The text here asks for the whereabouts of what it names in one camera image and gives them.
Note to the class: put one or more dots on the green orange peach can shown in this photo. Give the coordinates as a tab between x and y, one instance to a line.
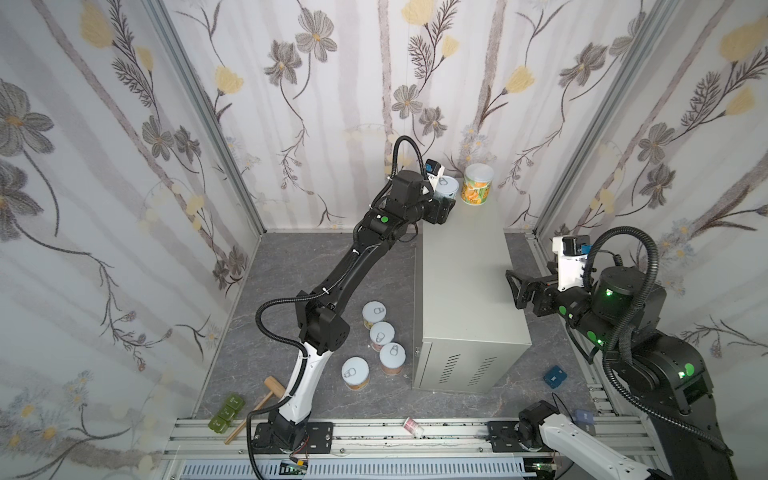
477	184

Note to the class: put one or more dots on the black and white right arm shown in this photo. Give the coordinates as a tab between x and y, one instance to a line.
607	291

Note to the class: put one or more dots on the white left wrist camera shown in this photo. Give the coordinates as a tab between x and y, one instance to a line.
434	171

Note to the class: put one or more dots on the green block toy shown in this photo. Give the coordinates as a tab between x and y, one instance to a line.
223	418

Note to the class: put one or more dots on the yellow label can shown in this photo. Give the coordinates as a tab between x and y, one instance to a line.
373	312
355	373

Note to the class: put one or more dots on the white blue label can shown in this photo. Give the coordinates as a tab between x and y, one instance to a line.
447	187

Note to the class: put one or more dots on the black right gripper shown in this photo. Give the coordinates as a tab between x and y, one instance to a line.
535	292

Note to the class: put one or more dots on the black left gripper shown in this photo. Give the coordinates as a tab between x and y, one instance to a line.
441	209

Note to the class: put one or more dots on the small pink bottle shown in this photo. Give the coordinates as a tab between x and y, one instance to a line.
413	427

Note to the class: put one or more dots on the blue square block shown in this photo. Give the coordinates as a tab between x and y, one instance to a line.
555	377

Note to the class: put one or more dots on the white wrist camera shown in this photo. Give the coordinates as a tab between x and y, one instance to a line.
434	171
571	255

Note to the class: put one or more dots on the grey metal cabinet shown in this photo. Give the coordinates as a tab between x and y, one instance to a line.
468	333

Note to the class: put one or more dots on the pink label can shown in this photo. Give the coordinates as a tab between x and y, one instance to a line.
381	334

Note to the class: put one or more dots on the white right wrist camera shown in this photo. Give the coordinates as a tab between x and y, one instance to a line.
571	255

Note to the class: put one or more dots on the salmon label can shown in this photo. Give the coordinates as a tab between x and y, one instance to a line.
392	357

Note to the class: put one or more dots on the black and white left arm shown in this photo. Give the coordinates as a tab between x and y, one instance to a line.
407	199

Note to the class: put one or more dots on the wooden mallet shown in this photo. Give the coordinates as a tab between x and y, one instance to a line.
275	390

